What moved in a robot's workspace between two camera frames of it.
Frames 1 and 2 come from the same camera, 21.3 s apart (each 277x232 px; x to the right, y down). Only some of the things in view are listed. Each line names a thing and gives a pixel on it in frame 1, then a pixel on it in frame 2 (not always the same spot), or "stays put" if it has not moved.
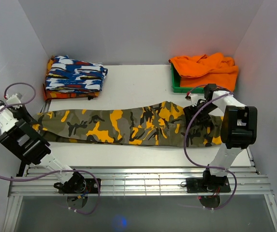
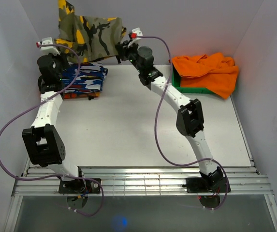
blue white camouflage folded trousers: (67, 74) stays put
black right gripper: (189, 111) → (123, 50)
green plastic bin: (176, 84) stays put
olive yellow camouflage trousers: (160, 123) → (90, 38)
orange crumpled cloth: (213, 69) stays put
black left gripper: (27, 117) → (62, 57)
